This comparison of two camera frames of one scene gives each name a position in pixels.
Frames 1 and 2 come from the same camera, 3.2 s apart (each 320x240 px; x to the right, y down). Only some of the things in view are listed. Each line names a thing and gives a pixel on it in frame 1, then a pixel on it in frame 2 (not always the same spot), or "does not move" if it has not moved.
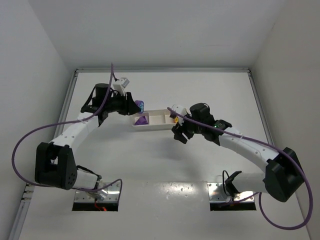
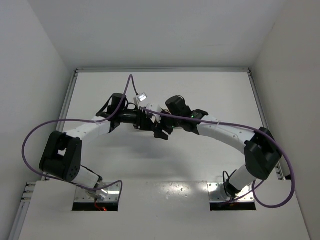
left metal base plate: x=110 y=193 does not move
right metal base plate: x=217 y=193 does not move
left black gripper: x=127 y=106 -> x=144 y=122
